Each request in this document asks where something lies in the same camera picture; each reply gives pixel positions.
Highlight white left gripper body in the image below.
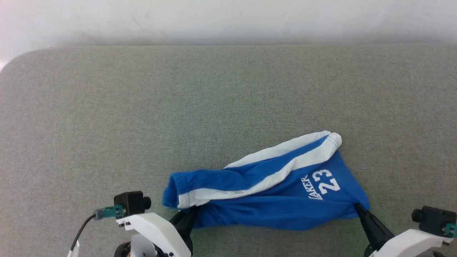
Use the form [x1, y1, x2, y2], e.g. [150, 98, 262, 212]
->
[116, 212, 192, 257]

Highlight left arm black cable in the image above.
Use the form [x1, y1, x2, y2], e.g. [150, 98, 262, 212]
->
[67, 205, 126, 257]

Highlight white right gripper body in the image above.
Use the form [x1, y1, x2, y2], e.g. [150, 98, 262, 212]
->
[367, 229, 450, 257]

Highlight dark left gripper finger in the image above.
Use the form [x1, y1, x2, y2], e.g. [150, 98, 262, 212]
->
[169, 206, 201, 247]

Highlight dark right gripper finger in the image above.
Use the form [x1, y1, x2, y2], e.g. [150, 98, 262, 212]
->
[353, 203, 395, 251]

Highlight grey fabric sofa seat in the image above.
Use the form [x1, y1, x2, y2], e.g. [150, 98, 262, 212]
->
[0, 44, 457, 257]

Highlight blue and white basketball shorts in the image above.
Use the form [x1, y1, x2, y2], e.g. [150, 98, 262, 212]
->
[162, 131, 370, 231]

